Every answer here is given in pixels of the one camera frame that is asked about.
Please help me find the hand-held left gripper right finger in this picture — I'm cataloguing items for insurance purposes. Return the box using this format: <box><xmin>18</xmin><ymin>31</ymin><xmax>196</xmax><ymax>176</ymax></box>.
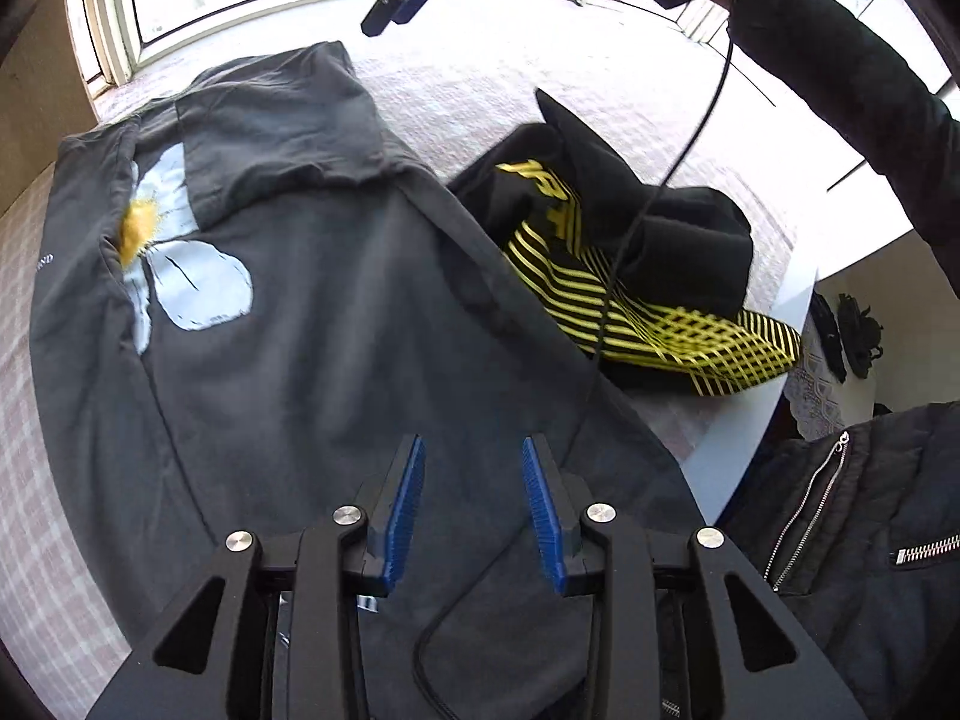
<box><xmin>521</xmin><ymin>435</ymin><xmax>867</xmax><ymax>720</ymax></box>

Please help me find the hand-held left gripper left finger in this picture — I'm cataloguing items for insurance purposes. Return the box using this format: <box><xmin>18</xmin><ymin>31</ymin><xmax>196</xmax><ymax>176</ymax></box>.
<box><xmin>86</xmin><ymin>433</ymin><xmax>427</xmax><ymax>720</ymax></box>

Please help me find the grey flower print t-shirt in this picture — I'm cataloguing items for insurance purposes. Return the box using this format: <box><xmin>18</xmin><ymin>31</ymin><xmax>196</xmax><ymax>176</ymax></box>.
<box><xmin>30</xmin><ymin>41</ymin><xmax>710</xmax><ymax>720</ymax></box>

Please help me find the black yellow striped garment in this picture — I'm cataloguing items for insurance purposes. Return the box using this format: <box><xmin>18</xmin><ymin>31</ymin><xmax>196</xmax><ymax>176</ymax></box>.
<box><xmin>446</xmin><ymin>88</ymin><xmax>803</xmax><ymax>398</ymax></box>

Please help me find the person's right forearm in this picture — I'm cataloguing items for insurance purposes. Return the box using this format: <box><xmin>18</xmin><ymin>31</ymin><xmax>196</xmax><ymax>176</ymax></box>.
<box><xmin>726</xmin><ymin>0</ymin><xmax>960</xmax><ymax>245</ymax></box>

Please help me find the pink plaid blanket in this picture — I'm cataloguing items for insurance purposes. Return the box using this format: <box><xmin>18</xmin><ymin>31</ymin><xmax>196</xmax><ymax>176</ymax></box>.
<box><xmin>0</xmin><ymin>37</ymin><xmax>818</xmax><ymax>691</ymax></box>

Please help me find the white lace cloth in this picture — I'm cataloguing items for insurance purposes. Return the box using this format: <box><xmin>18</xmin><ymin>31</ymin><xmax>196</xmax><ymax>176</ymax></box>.
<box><xmin>784</xmin><ymin>337</ymin><xmax>850</xmax><ymax>445</ymax></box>

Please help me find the person's black jacket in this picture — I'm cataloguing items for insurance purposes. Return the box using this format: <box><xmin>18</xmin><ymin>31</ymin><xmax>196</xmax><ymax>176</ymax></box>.
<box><xmin>716</xmin><ymin>401</ymin><xmax>960</xmax><ymax>720</ymax></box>

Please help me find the dark hanging object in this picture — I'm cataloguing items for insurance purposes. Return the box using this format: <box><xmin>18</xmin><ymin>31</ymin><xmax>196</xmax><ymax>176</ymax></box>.
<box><xmin>808</xmin><ymin>291</ymin><xmax>887</xmax><ymax>385</ymax></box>

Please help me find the light wooden board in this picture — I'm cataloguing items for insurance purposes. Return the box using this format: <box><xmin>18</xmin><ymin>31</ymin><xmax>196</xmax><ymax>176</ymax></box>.
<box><xmin>0</xmin><ymin>7</ymin><xmax>98</xmax><ymax>222</ymax></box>

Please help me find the white window frame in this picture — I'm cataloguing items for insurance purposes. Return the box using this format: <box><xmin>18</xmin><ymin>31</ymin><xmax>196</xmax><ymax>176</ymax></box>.
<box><xmin>64</xmin><ymin>0</ymin><xmax>960</xmax><ymax>91</ymax></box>

